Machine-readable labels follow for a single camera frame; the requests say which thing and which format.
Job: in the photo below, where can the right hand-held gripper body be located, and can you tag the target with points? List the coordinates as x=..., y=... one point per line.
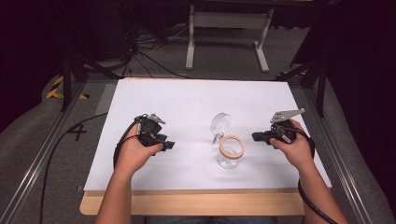
x=285, y=128

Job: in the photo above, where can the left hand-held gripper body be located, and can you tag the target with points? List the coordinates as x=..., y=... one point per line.
x=149, y=127

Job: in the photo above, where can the clear glass jar hinged lid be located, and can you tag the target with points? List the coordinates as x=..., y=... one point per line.
x=229, y=158

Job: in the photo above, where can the person's right hand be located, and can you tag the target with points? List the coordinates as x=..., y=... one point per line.
x=299, y=151

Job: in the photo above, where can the person's left hand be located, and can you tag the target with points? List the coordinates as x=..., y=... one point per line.
x=134, y=154

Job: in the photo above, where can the white table sheet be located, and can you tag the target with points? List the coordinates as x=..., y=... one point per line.
x=186, y=99

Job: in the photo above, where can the black tripod stand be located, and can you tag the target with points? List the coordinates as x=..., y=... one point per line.
x=320, y=90
x=66, y=81

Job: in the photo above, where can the yellow black floor tape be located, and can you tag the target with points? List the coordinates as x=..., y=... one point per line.
x=56, y=91

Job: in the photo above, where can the white metal stand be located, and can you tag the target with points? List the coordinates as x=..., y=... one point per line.
x=229, y=20

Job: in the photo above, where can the aluminium floor rail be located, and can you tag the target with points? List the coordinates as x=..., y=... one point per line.
x=37, y=165
x=339, y=161

